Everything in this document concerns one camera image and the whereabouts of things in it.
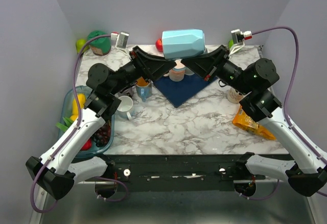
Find dark red toy grapes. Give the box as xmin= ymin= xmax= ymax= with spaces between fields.
xmin=91 ymin=123 xmax=111 ymax=147

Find red toy dragon fruit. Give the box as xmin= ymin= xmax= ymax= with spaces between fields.
xmin=80 ymin=139 xmax=92 ymax=151

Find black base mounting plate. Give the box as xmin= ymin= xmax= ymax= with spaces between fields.
xmin=97 ymin=154 xmax=266 ymax=193

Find dark blue mat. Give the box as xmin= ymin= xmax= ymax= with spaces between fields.
xmin=154 ymin=74 xmax=218 ymax=108

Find green toy pear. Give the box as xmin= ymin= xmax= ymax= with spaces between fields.
xmin=75 ymin=38 xmax=86 ymax=53

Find orange snack bag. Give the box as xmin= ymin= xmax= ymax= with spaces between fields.
xmin=232 ymin=106 xmax=276 ymax=140

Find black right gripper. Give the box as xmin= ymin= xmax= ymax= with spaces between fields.
xmin=181 ymin=44 xmax=253 ymax=95

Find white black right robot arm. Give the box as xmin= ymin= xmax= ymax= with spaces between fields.
xmin=181 ymin=46 xmax=326 ymax=197

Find teal plastic fruit bin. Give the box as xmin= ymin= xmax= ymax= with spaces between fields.
xmin=56 ymin=90 xmax=114 ymax=159

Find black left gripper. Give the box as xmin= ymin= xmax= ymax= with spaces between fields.
xmin=109 ymin=46 xmax=177 ymax=95

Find blue white gradient mug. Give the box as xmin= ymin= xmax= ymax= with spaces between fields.
xmin=117 ymin=96 xmax=134 ymax=120

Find grey mug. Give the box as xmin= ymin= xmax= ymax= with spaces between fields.
xmin=185 ymin=68 xmax=195 ymax=76

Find red toy apple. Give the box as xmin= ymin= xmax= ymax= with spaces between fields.
xmin=155 ymin=38 xmax=163 ymax=53

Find white pump bottle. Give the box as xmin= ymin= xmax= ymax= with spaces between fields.
xmin=227 ymin=87 xmax=244 ymax=104

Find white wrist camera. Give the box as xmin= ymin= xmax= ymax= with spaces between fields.
xmin=110 ymin=31 xmax=129 ymax=55
xmin=229 ymin=29 xmax=252 ymax=56

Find yellow toy mango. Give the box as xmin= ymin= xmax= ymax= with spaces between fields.
xmin=72 ymin=93 xmax=86 ymax=117

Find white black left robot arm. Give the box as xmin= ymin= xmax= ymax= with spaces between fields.
xmin=26 ymin=46 xmax=176 ymax=200

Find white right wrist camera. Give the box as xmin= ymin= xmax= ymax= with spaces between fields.
xmin=229 ymin=29 xmax=252 ymax=56

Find light blue faceted mug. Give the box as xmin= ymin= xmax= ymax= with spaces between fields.
xmin=161 ymin=29 xmax=205 ymax=60

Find blue butterfly mug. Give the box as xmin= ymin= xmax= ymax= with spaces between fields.
xmin=136 ymin=77 xmax=152 ymax=102

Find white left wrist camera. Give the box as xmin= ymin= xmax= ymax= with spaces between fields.
xmin=110 ymin=31 xmax=129 ymax=55

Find pink ceramic mug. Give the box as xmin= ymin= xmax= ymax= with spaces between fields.
xmin=164 ymin=64 xmax=185 ymax=82

